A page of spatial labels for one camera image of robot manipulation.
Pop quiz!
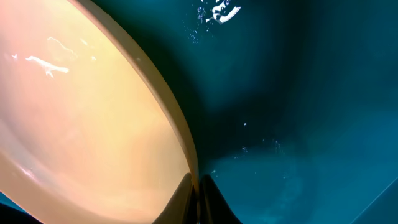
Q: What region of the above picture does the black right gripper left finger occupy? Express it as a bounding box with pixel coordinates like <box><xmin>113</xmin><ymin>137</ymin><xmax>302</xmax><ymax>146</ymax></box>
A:
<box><xmin>153</xmin><ymin>173</ymin><xmax>197</xmax><ymax>224</ymax></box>

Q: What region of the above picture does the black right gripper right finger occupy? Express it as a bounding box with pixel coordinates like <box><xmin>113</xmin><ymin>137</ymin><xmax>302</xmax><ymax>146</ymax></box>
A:
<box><xmin>199</xmin><ymin>174</ymin><xmax>242</xmax><ymax>224</ymax></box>

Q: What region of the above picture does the yellow plate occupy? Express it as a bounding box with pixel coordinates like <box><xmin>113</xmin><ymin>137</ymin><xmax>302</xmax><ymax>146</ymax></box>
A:
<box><xmin>1</xmin><ymin>0</ymin><xmax>199</xmax><ymax>223</ymax></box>

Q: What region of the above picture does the teal plastic serving tray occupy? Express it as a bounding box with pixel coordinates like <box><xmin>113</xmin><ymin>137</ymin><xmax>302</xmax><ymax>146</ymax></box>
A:
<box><xmin>1</xmin><ymin>1</ymin><xmax>397</xmax><ymax>223</ymax></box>

